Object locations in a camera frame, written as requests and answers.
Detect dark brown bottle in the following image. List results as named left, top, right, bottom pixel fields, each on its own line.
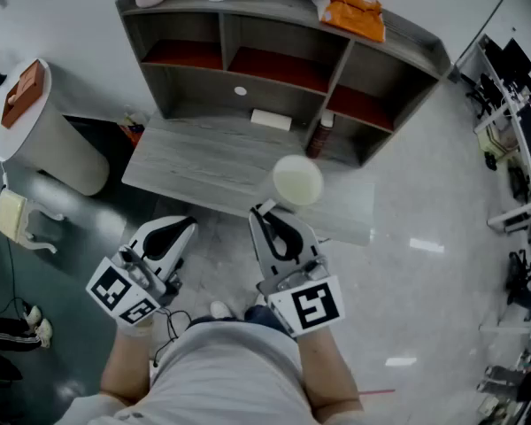
left=305, top=112, right=336, bottom=159

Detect person's white shoe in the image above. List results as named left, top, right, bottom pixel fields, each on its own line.
left=209, top=300, right=235, bottom=321

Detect person's left forearm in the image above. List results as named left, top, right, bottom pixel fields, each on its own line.
left=99, top=323, right=155, bottom=407

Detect grey wooden shelf desk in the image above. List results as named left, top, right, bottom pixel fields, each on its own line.
left=114, top=0, right=452, bottom=167

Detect black office chair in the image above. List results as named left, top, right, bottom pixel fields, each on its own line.
left=465, top=72, right=506, bottom=120
left=505, top=249, right=531, bottom=305

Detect black monitor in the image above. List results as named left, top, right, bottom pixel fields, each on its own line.
left=500, top=37, right=531, bottom=81

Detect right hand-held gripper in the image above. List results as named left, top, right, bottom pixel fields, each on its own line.
left=249, top=205, right=346, bottom=338

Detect brown tissue box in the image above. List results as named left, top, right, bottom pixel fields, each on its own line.
left=0, top=58, right=47, bottom=130

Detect orange plastic package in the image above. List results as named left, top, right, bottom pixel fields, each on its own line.
left=311, top=0, right=387, bottom=43

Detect cream chair with curved legs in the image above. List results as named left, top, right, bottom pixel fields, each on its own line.
left=0, top=188, right=65, bottom=255

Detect person's grey shirt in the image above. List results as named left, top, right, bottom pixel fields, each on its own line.
left=55, top=320, right=368, bottom=425

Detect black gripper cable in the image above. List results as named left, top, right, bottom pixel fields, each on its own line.
left=151, top=306, right=194, bottom=367

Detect person's blue jeans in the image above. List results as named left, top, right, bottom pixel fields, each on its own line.
left=189, top=304, right=291, bottom=338

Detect grey wooden table top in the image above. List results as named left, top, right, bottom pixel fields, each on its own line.
left=121, top=112, right=377, bottom=247

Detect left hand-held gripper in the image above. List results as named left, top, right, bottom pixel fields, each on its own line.
left=85, top=215, right=200, bottom=329

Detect orange and purple small package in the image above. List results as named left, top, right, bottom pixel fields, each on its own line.
left=117, top=109, right=150, bottom=148

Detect person's right forearm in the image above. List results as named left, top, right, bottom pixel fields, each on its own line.
left=295, top=325, right=365, bottom=420

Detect white cup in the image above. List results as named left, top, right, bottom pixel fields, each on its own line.
left=257, top=154, right=325, bottom=215

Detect thin black floor cable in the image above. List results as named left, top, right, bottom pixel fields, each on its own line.
left=0, top=236, right=32, bottom=318

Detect white round side table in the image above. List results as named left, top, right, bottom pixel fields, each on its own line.
left=0, top=58, right=112, bottom=197

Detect small white box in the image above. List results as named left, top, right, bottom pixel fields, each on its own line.
left=250, top=108, right=293, bottom=132

